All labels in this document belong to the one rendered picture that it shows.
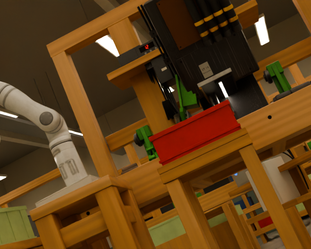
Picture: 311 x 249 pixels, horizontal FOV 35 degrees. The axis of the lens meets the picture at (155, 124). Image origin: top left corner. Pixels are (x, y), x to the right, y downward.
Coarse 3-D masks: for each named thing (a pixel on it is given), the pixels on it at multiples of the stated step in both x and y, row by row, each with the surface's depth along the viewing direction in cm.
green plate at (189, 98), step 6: (180, 84) 235; (180, 90) 235; (186, 90) 234; (180, 96) 233; (186, 96) 234; (192, 96) 233; (180, 102) 233; (186, 102) 233; (192, 102) 233; (198, 102) 238; (186, 108) 238; (192, 108) 240
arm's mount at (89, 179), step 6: (78, 180) 182; (84, 180) 181; (90, 180) 181; (72, 186) 182; (78, 186) 181; (60, 192) 182; (66, 192) 182; (48, 198) 183; (54, 198) 182; (36, 204) 183; (42, 204) 183
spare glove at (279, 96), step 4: (300, 84) 201; (304, 84) 200; (308, 84) 200; (292, 88) 200; (296, 88) 200; (300, 88) 200; (284, 92) 200; (288, 92) 200; (292, 92) 200; (276, 96) 200; (280, 96) 200; (284, 96) 200; (276, 100) 202
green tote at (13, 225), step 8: (0, 208) 203; (8, 208) 207; (16, 208) 211; (24, 208) 216; (0, 216) 201; (8, 216) 205; (16, 216) 210; (24, 216) 214; (0, 224) 199; (8, 224) 203; (16, 224) 207; (24, 224) 211; (0, 232) 197; (8, 232) 201; (16, 232) 205; (24, 232) 209; (32, 232) 214; (0, 240) 194; (8, 240) 198; (16, 240) 202
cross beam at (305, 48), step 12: (288, 48) 271; (300, 48) 269; (264, 60) 273; (276, 60) 271; (288, 60) 270; (300, 60) 272; (144, 120) 284; (120, 132) 287; (132, 132) 285; (108, 144) 287; (120, 144) 286
